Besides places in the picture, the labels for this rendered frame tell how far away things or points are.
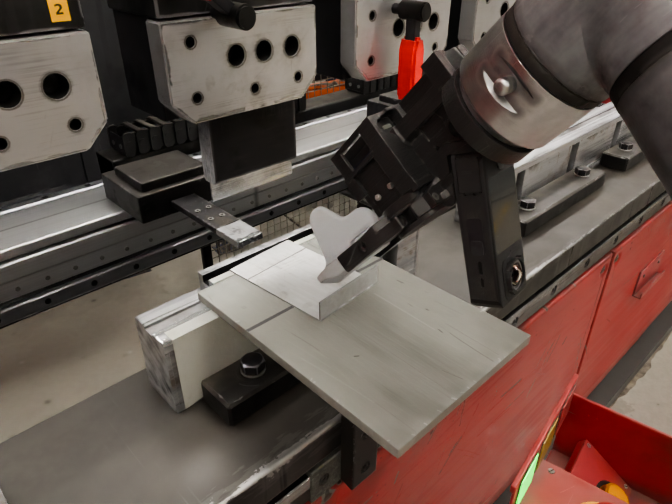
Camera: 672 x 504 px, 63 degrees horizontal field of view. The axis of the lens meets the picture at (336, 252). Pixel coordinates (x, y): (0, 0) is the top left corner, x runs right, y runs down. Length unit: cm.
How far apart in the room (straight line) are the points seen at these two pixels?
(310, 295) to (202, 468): 19
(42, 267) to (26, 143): 37
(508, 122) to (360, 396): 23
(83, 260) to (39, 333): 157
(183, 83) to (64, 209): 41
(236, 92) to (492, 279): 26
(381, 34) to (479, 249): 28
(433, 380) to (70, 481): 34
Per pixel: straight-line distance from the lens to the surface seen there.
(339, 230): 44
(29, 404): 206
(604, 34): 30
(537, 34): 32
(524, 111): 33
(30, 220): 81
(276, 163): 57
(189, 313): 59
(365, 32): 57
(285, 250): 61
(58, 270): 78
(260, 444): 57
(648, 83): 29
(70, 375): 210
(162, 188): 74
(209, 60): 46
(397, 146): 39
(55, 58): 41
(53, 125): 42
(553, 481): 70
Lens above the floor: 131
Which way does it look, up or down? 31 degrees down
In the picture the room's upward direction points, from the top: straight up
